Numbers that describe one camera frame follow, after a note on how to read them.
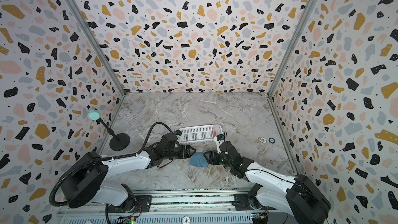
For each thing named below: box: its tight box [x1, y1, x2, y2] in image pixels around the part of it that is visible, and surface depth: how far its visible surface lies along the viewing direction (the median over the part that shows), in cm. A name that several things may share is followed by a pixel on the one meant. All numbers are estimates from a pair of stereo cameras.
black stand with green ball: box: [87, 107, 131, 152], surface depth 94 cm
